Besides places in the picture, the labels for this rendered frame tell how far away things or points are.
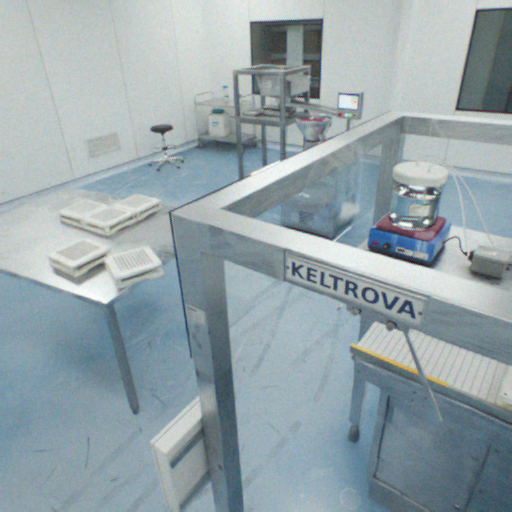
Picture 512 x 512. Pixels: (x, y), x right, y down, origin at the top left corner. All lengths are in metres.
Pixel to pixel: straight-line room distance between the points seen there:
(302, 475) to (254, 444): 0.30
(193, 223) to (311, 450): 1.87
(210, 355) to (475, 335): 0.51
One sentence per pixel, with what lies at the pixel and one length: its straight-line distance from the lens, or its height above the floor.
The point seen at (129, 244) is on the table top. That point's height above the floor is 0.83.
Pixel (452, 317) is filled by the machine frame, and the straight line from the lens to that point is 0.52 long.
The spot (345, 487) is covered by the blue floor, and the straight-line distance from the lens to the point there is 2.31.
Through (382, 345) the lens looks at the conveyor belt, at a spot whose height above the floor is 0.88.
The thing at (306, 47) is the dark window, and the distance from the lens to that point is 7.10.
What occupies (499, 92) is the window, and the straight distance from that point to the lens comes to 6.33.
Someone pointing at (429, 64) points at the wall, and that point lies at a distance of 6.44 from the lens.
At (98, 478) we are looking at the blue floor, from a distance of 2.48.
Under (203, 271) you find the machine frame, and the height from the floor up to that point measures 1.59.
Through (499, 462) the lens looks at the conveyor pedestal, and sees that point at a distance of 1.77.
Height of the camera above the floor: 1.97
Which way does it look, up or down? 30 degrees down
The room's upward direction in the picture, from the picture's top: 2 degrees counter-clockwise
